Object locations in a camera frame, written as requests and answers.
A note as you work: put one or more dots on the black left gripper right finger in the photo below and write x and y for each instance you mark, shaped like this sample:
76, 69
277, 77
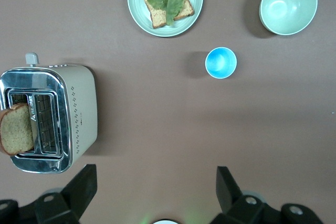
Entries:
231, 200

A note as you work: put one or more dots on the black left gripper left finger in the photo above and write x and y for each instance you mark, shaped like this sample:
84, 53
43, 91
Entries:
76, 195

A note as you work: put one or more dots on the blue cup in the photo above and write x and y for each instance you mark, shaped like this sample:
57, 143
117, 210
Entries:
221, 62

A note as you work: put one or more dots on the brown bread slice in toaster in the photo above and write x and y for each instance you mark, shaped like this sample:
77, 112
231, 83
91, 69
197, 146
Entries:
15, 129

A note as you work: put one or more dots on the beige and chrome toaster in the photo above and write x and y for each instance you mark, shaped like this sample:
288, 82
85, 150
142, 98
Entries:
81, 103

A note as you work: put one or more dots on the brown toast slice under lettuce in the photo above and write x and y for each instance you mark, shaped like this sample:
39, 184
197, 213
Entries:
157, 19

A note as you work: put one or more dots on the pale green plate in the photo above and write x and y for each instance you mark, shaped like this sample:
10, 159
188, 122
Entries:
136, 3

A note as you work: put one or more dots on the pale green bowl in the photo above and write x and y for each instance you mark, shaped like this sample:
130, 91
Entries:
288, 6

